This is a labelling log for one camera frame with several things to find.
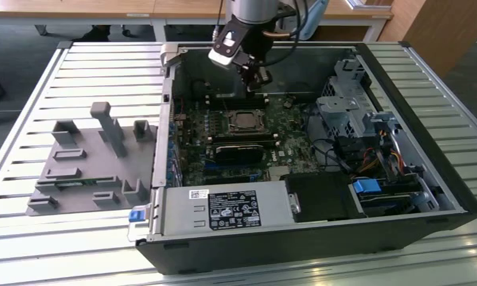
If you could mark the black RAM slot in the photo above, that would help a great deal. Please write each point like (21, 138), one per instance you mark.
(238, 104)
(238, 101)
(242, 139)
(269, 145)
(242, 142)
(238, 98)
(238, 107)
(242, 136)

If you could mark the black chair caster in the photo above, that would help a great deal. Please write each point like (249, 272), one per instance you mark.
(126, 30)

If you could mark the wooden cabinet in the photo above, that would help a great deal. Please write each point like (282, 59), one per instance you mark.
(429, 29)

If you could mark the silver power supply with label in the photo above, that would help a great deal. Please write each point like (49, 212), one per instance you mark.
(182, 214)

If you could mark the blue case latch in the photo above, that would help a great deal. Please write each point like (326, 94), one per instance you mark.
(136, 216)

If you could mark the black plastic shroud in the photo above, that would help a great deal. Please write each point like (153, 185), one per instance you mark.
(321, 196)

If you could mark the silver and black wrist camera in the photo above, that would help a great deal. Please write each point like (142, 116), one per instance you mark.
(226, 47)

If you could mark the black graphics card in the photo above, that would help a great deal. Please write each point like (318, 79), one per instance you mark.
(238, 155)

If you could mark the green motherboard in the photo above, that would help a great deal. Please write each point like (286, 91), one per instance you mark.
(293, 149)

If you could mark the grey parts rack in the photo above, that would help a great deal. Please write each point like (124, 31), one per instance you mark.
(86, 143)

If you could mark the small silver heatsink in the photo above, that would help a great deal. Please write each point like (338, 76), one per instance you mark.
(281, 173)

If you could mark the grey metal drive cage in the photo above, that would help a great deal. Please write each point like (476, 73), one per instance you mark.
(337, 110)

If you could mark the black PC case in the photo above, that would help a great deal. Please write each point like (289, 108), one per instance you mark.
(262, 256)

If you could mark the metal disk bay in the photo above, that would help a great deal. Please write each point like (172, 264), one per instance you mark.
(425, 199)

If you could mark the blue disk carrier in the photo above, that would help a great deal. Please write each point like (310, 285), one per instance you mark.
(365, 187)

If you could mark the wooden desk with white frame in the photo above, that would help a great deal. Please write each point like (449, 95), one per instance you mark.
(190, 7)
(82, 7)

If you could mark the dark shoe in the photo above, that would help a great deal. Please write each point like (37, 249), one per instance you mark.
(97, 32)

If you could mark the pale blue teach pendant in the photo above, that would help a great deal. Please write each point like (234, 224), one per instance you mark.
(316, 18)

